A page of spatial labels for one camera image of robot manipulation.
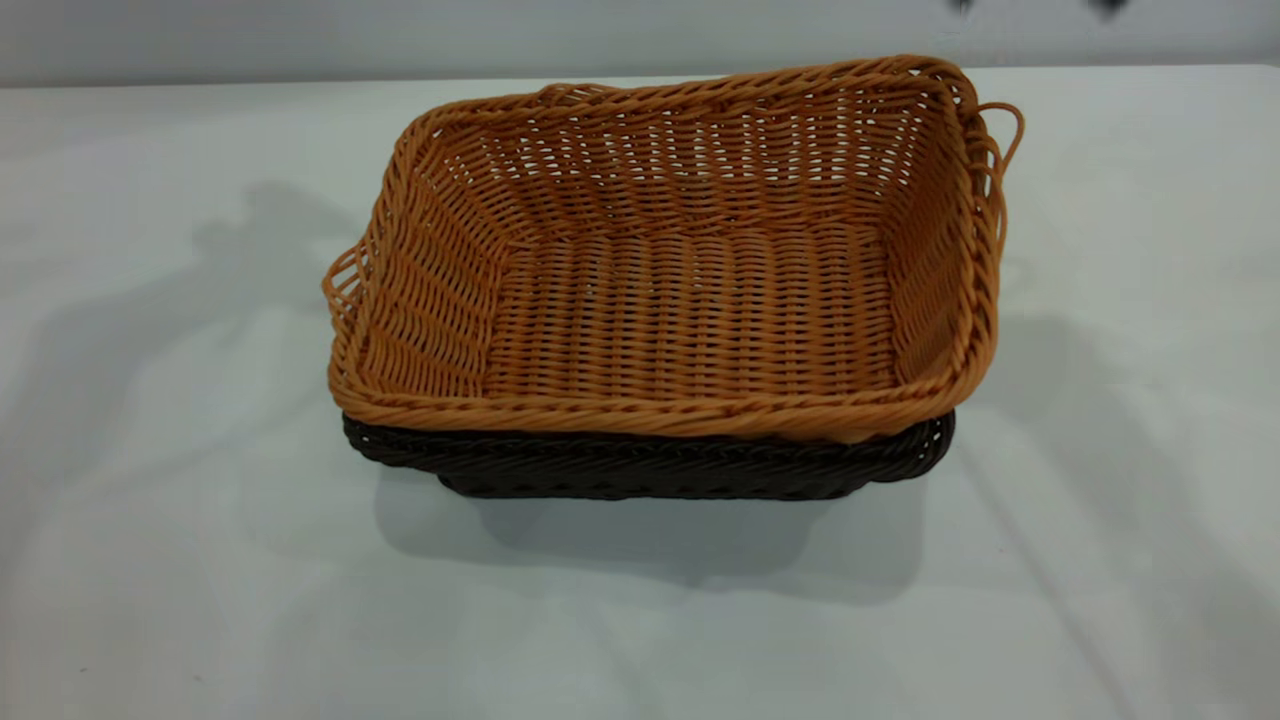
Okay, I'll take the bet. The orange woven basket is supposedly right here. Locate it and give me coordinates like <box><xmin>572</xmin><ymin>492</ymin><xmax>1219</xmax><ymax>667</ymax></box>
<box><xmin>322</xmin><ymin>55</ymin><xmax>1026</xmax><ymax>444</ymax></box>

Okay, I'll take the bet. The black woven basket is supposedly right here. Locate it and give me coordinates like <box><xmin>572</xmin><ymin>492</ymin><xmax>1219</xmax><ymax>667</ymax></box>
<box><xmin>342</xmin><ymin>408</ymin><xmax>957</xmax><ymax>501</ymax></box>

